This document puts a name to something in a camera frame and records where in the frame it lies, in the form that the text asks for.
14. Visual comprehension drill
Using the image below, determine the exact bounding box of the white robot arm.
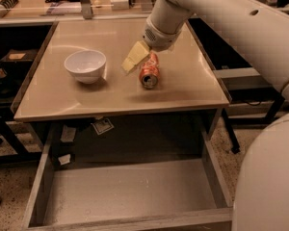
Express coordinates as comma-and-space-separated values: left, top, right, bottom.
122, 0, 289, 231

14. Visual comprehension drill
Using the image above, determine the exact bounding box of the open grey wooden drawer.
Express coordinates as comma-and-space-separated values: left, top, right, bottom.
22, 116, 232, 231

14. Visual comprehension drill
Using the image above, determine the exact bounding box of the dark box with label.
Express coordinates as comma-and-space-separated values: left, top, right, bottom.
0, 49, 38, 66

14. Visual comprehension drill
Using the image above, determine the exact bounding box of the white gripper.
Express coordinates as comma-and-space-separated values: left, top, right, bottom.
121, 16, 181, 74

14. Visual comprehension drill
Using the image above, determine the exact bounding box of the white bowl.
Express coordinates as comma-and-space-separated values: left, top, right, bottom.
64, 50, 106, 84

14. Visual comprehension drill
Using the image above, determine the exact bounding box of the white paper tag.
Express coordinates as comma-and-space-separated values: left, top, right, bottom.
92, 117, 114, 135

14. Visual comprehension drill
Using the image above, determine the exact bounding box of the beige top cabinet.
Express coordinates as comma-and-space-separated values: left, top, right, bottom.
14, 18, 228, 122

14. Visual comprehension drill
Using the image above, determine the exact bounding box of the red coke can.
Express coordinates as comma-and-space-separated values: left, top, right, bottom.
139, 52, 160, 89

